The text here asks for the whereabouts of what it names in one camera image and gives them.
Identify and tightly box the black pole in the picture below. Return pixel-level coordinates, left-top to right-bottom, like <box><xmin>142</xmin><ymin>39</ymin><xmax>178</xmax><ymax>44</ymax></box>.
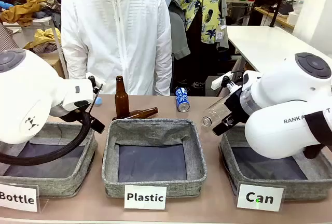
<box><xmin>269</xmin><ymin>0</ymin><xmax>291</xmax><ymax>28</ymax></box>

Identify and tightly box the grey hanging garment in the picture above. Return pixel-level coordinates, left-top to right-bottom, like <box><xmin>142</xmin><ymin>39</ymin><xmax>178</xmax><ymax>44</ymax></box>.
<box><xmin>168</xmin><ymin>0</ymin><xmax>191</xmax><ymax>60</ymax></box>

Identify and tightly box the white Bottle sign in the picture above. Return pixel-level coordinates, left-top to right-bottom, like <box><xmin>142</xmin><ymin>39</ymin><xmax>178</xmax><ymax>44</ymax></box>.
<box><xmin>0</xmin><ymin>182</ymin><xmax>40</xmax><ymax>213</ymax></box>

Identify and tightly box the yellow crumpled cloth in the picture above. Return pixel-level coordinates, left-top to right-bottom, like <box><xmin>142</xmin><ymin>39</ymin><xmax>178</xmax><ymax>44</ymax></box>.
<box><xmin>23</xmin><ymin>28</ymin><xmax>62</xmax><ymax>51</ymax></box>

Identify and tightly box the white clothes table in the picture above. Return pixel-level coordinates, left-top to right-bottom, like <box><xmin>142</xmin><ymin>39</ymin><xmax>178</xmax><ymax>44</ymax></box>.
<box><xmin>0</xmin><ymin>16</ymin><xmax>70</xmax><ymax>79</ymax></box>

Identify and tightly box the blue drink can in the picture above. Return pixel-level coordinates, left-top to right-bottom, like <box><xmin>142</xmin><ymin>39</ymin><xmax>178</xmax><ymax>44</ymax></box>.
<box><xmin>175</xmin><ymin>86</ymin><xmax>191</xmax><ymax>113</ymax></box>

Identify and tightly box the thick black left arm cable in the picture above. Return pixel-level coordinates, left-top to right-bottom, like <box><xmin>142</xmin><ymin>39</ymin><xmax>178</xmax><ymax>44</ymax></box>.
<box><xmin>0</xmin><ymin>109</ymin><xmax>93</xmax><ymax>166</ymax></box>

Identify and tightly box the white Can sign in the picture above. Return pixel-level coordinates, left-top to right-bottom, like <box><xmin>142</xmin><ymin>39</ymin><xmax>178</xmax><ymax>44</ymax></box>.
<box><xmin>236</xmin><ymin>183</ymin><xmax>285</xmax><ymax>213</ymax></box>

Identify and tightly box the grey fabric basket Bottle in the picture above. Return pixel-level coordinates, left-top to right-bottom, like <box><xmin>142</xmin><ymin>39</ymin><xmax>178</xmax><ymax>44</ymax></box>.
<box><xmin>0</xmin><ymin>121</ymin><xmax>99</xmax><ymax>199</ymax></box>

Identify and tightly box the wooden background desk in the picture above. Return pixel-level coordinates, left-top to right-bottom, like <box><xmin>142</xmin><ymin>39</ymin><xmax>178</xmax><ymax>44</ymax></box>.
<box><xmin>254</xmin><ymin>6</ymin><xmax>296</xmax><ymax>31</ymax></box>

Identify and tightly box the checked brown cloth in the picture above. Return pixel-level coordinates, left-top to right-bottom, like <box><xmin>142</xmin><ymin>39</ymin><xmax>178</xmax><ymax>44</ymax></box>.
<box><xmin>0</xmin><ymin>23</ymin><xmax>19</xmax><ymax>53</ymax></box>

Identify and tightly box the person in white jacket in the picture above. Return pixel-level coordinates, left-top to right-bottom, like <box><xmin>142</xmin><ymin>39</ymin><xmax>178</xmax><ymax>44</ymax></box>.
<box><xmin>60</xmin><ymin>0</ymin><xmax>173</xmax><ymax>96</ymax></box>

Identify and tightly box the mustard cloth pile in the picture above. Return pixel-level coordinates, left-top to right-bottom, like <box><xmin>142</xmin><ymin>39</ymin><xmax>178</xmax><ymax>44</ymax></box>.
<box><xmin>0</xmin><ymin>0</ymin><xmax>48</xmax><ymax>27</ymax></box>

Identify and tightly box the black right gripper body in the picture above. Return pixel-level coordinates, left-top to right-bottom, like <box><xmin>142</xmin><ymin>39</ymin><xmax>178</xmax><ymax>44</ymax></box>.
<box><xmin>224</xmin><ymin>88</ymin><xmax>249</xmax><ymax>127</ymax></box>

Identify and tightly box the white Plastic sign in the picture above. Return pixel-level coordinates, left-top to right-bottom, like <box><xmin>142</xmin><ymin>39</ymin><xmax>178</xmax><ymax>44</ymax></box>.
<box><xmin>123</xmin><ymin>185</ymin><xmax>168</xmax><ymax>211</ymax></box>

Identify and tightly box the brown glass bottle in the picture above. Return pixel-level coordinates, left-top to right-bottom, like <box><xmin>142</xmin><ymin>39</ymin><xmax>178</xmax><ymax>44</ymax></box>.
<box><xmin>114</xmin><ymin>75</ymin><xmax>130</xmax><ymax>120</ymax></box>
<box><xmin>112</xmin><ymin>107</ymin><xmax>159</xmax><ymax>121</ymax></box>

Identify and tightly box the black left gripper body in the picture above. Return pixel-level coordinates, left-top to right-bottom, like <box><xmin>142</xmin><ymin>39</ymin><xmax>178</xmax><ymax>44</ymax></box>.
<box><xmin>61</xmin><ymin>108</ymin><xmax>95</xmax><ymax>129</ymax></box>

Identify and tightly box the person's left forearm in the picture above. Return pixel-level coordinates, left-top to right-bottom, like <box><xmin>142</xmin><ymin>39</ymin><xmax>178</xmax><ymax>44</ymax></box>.
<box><xmin>153</xmin><ymin>58</ymin><xmax>173</xmax><ymax>96</ymax></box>

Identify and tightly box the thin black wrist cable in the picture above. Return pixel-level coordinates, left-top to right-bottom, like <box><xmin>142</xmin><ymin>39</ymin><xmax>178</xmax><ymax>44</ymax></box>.
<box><xmin>87</xmin><ymin>75</ymin><xmax>104</xmax><ymax>117</ymax></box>

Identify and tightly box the white side table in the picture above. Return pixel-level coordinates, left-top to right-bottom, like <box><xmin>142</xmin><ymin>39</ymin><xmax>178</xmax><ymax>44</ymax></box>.
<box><xmin>226</xmin><ymin>25</ymin><xmax>332</xmax><ymax>80</ymax></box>

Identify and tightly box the large clear plastic bottle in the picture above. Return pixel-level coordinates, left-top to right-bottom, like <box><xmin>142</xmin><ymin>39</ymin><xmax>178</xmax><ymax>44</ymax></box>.
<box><xmin>201</xmin><ymin>96</ymin><xmax>232</xmax><ymax>129</ymax></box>

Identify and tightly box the yellow floral shirt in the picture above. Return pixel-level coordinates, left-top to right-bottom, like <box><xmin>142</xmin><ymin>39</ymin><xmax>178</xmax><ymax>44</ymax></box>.
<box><xmin>172</xmin><ymin>0</ymin><xmax>228</xmax><ymax>45</ymax></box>

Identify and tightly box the grey fabric basket Plastic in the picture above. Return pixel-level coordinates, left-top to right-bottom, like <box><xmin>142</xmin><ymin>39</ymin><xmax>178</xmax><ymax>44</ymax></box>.
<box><xmin>101</xmin><ymin>118</ymin><xmax>209</xmax><ymax>199</ymax></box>

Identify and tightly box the grey fabric basket Can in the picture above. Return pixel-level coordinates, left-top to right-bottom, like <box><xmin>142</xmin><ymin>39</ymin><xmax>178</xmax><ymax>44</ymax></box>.
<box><xmin>218</xmin><ymin>124</ymin><xmax>332</xmax><ymax>202</ymax></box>

